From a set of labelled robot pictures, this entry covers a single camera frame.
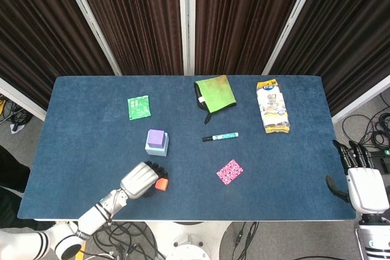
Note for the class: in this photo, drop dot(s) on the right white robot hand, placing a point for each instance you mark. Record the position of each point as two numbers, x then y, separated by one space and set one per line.
367 190

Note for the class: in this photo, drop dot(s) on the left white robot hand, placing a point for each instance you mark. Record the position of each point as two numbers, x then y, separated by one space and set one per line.
138 181

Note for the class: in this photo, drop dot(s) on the small orange cube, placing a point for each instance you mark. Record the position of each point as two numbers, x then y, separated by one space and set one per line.
161 185

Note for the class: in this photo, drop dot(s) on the medium purple cube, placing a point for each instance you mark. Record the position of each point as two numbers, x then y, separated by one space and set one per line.
156 136

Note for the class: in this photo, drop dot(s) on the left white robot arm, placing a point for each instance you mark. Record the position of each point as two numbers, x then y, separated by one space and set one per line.
91 219

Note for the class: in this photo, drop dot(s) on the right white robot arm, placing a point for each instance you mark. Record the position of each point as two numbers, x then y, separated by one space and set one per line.
374 238

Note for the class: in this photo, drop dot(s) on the large light blue cube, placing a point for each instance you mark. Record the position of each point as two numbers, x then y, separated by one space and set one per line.
155 151

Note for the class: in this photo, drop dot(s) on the black box with green light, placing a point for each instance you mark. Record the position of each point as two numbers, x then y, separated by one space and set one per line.
382 158

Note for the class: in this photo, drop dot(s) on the green sachet packet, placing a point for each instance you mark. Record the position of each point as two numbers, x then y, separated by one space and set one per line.
139 107

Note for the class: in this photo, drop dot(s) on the blue felt table mat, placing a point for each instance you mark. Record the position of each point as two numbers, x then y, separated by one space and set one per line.
274 181

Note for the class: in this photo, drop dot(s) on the yellow floor tape strip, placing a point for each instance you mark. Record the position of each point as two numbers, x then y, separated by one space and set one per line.
80 255

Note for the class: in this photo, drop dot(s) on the teal marker pen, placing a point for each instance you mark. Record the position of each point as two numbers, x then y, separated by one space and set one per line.
224 136

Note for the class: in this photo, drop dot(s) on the green cloth with black edge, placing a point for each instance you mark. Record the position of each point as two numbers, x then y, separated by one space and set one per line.
216 94

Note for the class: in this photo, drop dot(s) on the yellow white snack bag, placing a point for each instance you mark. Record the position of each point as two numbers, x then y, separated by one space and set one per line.
274 107

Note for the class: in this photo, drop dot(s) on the person in black clothing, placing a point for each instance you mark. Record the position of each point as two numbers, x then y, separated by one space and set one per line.
12 168

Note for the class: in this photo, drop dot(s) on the white paper scrap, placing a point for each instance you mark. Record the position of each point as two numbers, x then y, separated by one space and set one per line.
16 128

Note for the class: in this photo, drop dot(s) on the dark brown curtain panel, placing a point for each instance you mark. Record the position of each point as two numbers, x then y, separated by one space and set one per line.
36 28
134 19
243 19
347 34

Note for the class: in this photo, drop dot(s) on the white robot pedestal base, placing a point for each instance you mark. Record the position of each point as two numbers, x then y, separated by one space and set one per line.
189 241

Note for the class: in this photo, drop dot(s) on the white partition frame post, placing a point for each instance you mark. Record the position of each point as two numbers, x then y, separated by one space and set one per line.
186 19
21 98
362 98
289 25
91 22

